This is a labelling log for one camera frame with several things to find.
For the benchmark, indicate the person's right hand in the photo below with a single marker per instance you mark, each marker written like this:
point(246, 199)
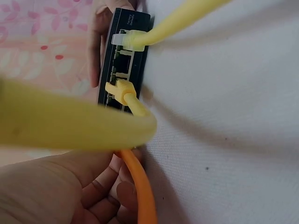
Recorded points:
point(97, 46)

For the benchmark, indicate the person's left hand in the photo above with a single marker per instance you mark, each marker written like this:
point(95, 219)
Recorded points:
point(46, 191)

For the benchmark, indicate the person's right fingers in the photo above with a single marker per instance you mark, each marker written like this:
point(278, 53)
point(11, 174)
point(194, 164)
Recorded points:
point(96, 53)

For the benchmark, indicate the person's left fingers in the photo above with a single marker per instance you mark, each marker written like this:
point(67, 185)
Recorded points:
point(102, 189)

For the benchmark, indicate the black network switch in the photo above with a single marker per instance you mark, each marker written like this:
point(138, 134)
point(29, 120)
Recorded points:
point(123, 63)

